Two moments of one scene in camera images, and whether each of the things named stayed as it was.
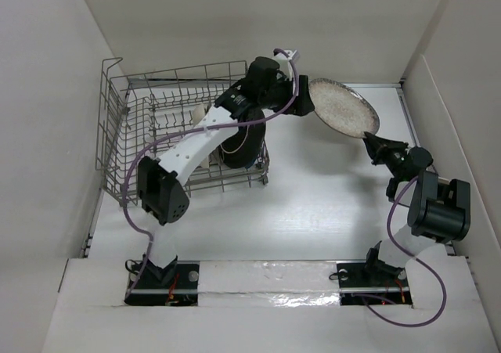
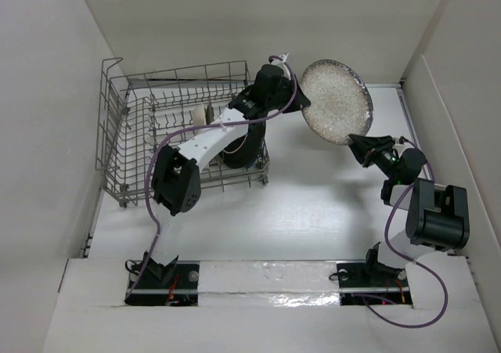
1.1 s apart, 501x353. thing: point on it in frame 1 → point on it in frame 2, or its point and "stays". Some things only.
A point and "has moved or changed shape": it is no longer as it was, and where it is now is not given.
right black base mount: (373, 282) stays
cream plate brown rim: (245, 146) stays
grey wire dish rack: (139, 113) stays
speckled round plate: (343, 109) has moved or changed shape
